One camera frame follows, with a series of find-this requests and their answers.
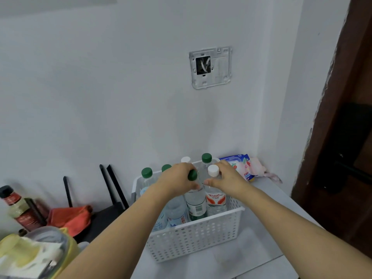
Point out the person's left hand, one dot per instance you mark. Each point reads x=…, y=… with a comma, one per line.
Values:
x=174, y=181

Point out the person's right hand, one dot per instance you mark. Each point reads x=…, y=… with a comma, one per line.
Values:
x=229, y=181

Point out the person's right thumb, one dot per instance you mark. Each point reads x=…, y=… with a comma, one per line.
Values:
x=209, y=182

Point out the person's left thumb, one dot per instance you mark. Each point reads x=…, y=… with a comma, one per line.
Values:
x=194, y=187

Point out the green-capped bottle with green label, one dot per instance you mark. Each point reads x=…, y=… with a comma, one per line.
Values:
x=196, y=204

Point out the white-capped bottle with red label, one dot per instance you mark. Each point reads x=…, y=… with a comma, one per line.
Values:
x=215, y=200

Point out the person's right forearm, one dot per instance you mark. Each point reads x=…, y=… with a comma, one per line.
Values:
x=290, y=229

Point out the person's left forearm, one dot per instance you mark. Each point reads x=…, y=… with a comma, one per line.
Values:
x=122, y=238

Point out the green-capped clear water bottle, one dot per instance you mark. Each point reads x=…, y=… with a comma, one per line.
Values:
x=146, y=173
x=206, y=158
x=166, y=167

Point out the white-capped clear water bottle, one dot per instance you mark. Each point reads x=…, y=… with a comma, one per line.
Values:
x=185, y=159

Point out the blue and white wipes packet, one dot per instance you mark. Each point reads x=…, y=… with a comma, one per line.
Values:
x=241, y=164

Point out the pink cloth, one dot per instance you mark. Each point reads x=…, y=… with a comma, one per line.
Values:
x=258, y=167

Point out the white perforated plastic basket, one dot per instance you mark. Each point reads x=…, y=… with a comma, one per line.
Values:
x=197, y=238

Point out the black router with antennas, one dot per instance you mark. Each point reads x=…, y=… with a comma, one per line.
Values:
x=101, y=220

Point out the orange cloth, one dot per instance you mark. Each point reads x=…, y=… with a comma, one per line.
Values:
x=69, y=217

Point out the dark brown wooden door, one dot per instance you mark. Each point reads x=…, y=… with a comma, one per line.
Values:
x=343, y=69

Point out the clear container with yellow lid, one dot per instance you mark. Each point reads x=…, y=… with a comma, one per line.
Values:
x=29, y=249

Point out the sauce bottle with red label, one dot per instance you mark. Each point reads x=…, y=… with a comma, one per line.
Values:
x=17, y=209

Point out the grey wall socket mounting plate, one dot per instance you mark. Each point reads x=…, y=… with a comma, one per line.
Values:
x=221, y=69

